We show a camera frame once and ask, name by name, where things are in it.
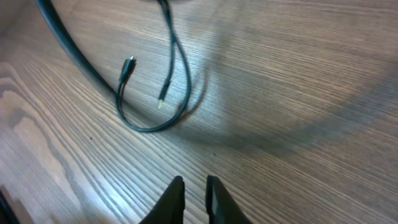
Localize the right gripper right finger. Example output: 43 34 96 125
205 175 251 224

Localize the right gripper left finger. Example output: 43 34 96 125
140 175 185 224

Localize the right camera black cable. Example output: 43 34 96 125
34 0 118 96

